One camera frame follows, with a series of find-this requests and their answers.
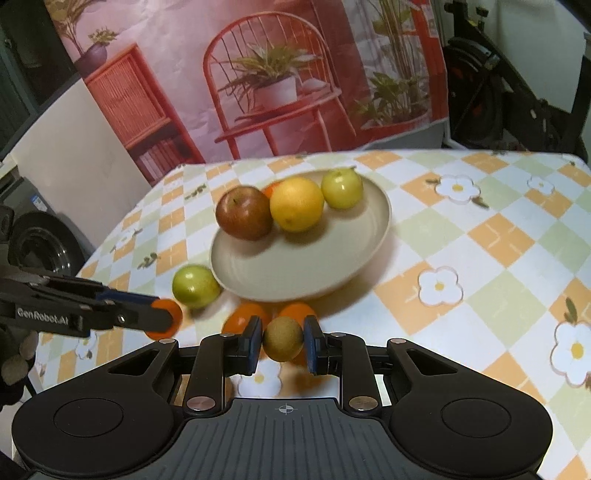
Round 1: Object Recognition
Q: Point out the black exercise bike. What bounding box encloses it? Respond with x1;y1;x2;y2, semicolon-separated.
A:
443;0;591;162

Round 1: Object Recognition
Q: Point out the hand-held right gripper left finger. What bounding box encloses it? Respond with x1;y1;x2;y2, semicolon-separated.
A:
107;316;264;416

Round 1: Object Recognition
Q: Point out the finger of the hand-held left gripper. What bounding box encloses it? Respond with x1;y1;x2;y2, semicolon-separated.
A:
88;299;184;337
99;285;162;308

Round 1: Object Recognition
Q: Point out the beige round plate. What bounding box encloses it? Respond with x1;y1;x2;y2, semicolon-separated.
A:
210;168;392;303

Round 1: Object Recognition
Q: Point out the printed red backdrop cloth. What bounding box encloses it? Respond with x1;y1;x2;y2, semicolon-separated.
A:
44;0;451;185

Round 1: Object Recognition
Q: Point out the small red apple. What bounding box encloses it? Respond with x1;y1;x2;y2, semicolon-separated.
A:
216;186;274;241

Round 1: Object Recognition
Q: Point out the yellow lemon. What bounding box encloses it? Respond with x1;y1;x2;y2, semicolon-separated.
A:
269;178;325;233

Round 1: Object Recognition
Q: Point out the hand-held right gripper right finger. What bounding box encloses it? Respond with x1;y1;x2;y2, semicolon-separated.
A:
302;316;462;414

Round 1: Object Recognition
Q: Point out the grey washing machine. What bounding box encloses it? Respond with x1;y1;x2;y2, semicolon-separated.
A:
0;175;98;278

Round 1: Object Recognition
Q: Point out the dark glass window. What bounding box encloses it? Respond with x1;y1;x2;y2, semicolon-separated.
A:
0;0;79;153

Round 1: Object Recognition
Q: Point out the person's left hand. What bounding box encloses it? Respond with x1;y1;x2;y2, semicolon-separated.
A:
0;323;40;407

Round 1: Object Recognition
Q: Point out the green apple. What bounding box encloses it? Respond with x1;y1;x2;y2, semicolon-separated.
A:
172;265;222;309
321;168;363;210

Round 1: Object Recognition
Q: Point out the brown kiwi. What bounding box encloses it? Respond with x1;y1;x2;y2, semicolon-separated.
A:
262;316;305;362

